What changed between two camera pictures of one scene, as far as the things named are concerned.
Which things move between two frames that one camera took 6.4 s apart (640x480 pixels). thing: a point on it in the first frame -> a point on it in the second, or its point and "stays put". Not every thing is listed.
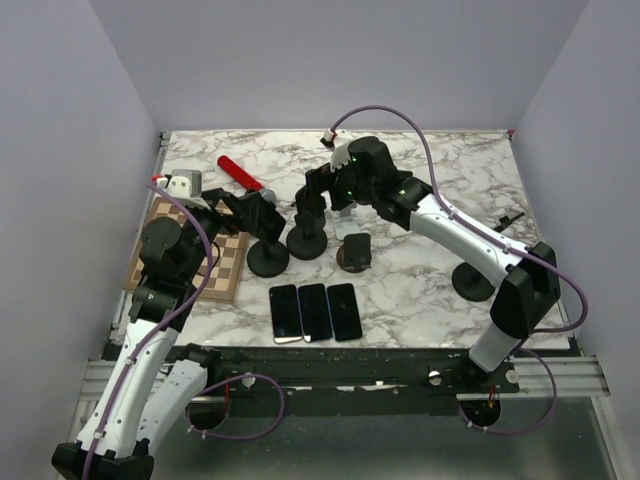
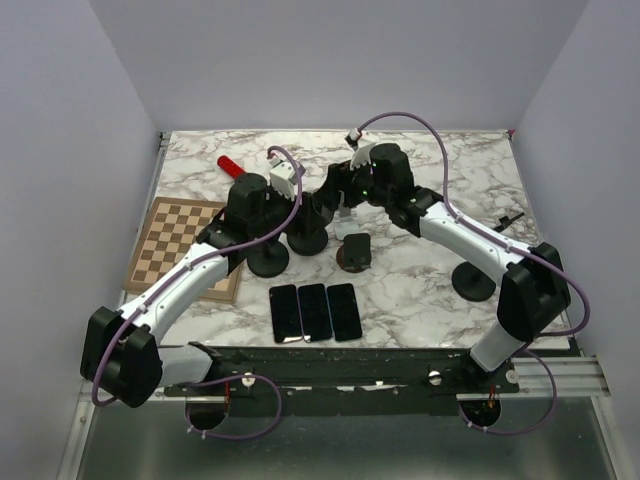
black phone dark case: (345, 317) stays put
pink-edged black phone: (285, 311) stays put
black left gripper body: (200, 247) -> (275, 209)
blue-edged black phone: (314, 313) stays put
